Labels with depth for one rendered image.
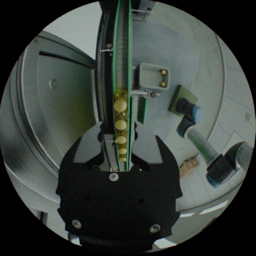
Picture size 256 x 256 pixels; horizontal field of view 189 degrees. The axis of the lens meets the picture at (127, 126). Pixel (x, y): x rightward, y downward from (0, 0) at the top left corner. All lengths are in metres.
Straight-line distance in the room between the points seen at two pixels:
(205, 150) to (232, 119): 3.24
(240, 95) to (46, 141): 3.85
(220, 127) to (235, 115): 0.83
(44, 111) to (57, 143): 0.07
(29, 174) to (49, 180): 0.05
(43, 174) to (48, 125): 0.09
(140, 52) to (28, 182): 0.77
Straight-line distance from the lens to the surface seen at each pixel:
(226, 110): 3.74
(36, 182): 0.16
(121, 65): 0.50
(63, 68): 0.21
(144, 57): 0.68
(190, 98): 0.82
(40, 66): 0.17
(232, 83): 3.88
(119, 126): 0.24
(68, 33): 0.26
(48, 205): 0.22
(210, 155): 0.46
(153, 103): 0.68
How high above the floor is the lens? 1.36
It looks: 59 degrees down
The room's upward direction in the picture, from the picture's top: 174 degrees clockwise
